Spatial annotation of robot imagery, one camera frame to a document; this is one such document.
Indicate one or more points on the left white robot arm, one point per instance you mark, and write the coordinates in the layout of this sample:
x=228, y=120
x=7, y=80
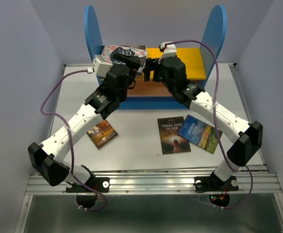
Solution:
x=47, y=157

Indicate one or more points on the blue yellow wooden bookshelf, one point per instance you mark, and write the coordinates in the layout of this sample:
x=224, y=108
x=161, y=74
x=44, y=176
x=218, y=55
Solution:
x=199, y=62

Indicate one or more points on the Little Women book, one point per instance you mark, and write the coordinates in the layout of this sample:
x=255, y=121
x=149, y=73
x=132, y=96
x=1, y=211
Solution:
x=108, y=51

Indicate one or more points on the A Tale of Two Cities book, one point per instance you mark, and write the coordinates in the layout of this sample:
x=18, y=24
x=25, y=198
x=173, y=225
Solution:
x=136, y=47

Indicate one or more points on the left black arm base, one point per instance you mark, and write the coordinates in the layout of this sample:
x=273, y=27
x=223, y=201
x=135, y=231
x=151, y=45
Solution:
x=89, y=188

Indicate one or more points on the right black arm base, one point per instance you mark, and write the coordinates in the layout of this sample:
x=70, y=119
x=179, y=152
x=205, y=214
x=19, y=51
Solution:
x=219, y=190

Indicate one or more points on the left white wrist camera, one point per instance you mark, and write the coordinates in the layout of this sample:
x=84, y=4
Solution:
x=100, y=67

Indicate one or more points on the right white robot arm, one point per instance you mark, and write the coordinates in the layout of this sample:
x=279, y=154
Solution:
x=246, y=137

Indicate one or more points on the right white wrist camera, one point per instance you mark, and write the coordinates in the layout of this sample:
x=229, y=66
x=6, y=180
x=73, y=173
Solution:
x=168, y=49

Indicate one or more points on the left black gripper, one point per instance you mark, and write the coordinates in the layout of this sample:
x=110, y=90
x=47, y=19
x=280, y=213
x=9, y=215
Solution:
x=133, y=58

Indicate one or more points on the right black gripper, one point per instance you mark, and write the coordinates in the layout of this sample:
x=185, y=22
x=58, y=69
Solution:
x=151, y=64

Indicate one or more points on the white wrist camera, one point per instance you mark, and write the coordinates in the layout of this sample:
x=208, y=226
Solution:
x=168, y=49
x=100, y=67

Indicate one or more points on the aluminium mounting rail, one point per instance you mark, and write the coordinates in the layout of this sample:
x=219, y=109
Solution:
x=180, y=182

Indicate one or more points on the Animal Farm book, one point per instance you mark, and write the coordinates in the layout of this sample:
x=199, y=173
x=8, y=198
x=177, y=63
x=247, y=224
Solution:
x=199, y=133

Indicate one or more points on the Three Days to See book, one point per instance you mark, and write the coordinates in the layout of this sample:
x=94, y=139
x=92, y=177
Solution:
x=171, y=142

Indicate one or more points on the brown book far left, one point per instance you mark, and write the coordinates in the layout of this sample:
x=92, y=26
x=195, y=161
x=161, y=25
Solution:
x=101, y=134

